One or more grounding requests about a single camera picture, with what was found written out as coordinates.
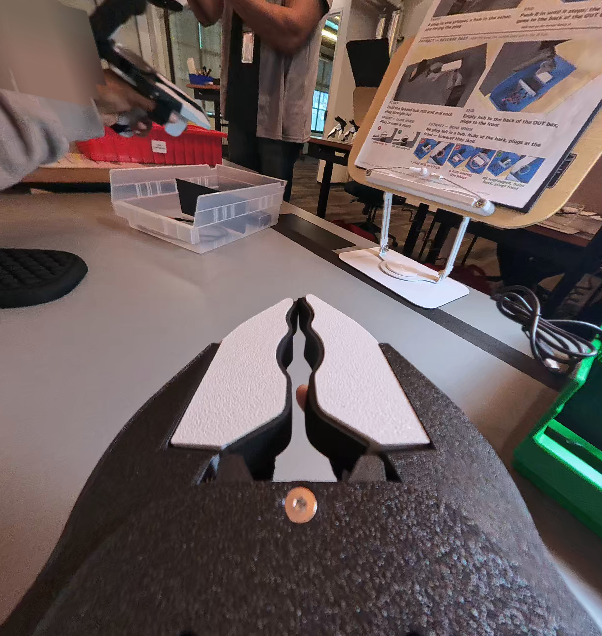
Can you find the black divider panel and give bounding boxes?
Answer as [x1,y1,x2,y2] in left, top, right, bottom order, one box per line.
[175,178,221,218]

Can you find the green plastic bin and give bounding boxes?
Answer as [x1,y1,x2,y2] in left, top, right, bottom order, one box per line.
[512,298,602,550]

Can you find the red plastic bin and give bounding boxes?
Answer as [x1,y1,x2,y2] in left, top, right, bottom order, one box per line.
[76,123,228,168]

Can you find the printed instruction sheet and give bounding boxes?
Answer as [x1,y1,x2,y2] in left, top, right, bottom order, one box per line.
[355,0,602,210]

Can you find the clear plastic divided bin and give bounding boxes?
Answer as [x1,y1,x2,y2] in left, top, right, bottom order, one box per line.
[109,164,288,255]

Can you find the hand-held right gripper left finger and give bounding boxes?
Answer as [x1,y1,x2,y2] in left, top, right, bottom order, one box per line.
[170,298,300,452]

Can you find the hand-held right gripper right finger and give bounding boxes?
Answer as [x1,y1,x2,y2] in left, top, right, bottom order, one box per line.
[298,293,432,449]

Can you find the black usb cable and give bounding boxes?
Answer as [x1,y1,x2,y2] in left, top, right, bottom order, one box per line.
[494,286,602,374]

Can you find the person's left hand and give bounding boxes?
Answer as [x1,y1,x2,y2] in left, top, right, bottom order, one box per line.
[94,70,155,138]

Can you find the dark wooden side table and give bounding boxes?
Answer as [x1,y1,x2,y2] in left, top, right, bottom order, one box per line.
[306,136,355,220]

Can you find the white document stand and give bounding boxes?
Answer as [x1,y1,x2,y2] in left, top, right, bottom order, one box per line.
[339,166,496,310]

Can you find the black textured pad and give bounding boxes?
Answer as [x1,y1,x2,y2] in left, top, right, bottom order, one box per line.
[0,247,89,310]

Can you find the person's left forearm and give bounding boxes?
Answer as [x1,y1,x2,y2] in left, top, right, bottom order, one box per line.
[0,85,106,198]

